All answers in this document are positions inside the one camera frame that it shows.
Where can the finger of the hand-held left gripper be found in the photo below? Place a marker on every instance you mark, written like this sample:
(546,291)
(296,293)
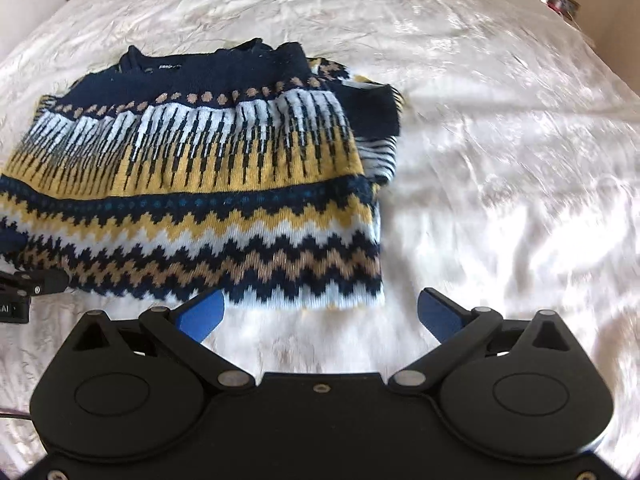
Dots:
(42,282)

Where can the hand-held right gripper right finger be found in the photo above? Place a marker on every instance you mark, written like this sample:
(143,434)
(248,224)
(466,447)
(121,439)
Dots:
(441,317)

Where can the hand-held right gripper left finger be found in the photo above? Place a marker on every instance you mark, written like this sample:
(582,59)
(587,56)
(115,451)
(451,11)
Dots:
(202,316)

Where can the navy yellow patterned knit sweater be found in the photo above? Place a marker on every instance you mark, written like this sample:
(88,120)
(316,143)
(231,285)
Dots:
(200,180)

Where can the white crinkled bedspread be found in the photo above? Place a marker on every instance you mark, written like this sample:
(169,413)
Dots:
(500,160)

